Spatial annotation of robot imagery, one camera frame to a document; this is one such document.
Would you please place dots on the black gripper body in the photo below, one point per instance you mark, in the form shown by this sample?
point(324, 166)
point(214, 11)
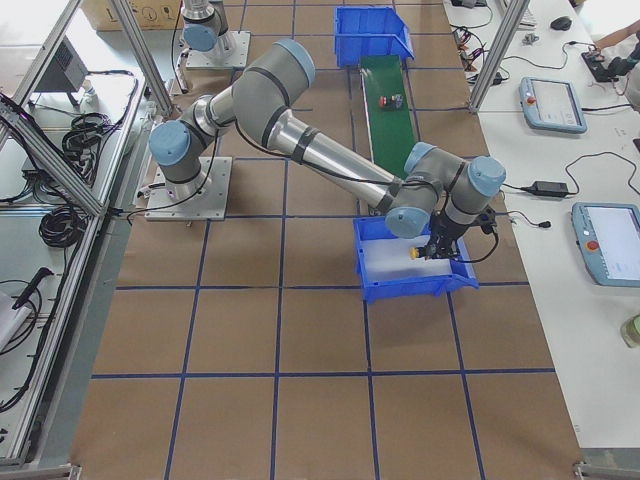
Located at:
point(442, 239)

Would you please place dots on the yellow push button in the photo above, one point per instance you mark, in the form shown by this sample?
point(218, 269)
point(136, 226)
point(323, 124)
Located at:
point(419, 253)

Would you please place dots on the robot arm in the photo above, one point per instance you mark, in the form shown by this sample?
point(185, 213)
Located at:
point(202, 20)
point(441, 191)

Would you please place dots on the white foam pad right bin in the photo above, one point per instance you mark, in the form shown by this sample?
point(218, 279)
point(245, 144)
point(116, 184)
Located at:
point(389, 259)

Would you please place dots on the blue bin right side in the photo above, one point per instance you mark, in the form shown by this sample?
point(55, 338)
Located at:
point(373, 227)

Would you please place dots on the blue bin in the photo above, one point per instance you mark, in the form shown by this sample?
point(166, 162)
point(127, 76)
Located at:
point(373, 227)
point(369, 31)

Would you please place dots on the black power adapter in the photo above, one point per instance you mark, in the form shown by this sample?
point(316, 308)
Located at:
point(547, 189)

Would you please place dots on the green conveyor belt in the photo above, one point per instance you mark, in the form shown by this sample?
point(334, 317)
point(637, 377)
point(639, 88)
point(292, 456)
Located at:
point(391, 133)

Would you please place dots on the near teach pendant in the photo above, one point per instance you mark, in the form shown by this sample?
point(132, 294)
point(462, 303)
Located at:
point(607, 236)

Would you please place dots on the teach pendant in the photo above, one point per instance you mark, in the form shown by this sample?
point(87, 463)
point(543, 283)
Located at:
point(607, 236)
point(551, 105)

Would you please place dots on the far teach pendant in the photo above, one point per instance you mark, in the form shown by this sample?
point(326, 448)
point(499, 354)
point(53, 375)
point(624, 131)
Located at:
point(551, 105)

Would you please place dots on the blue bin left side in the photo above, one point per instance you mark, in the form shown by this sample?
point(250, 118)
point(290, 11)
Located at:
point(369, 31)

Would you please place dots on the black computer mouse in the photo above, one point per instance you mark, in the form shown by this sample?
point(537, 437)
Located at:
point(562, 23)

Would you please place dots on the cardboard box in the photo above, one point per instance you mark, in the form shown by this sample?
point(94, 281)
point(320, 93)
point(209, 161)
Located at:
point(149, 14)

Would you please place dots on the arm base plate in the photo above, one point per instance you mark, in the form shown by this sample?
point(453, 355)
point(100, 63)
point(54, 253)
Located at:
point(204, 198)
point(230, 51)

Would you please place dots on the aluminium frame post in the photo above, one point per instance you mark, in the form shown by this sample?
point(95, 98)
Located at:
point(497, 51)

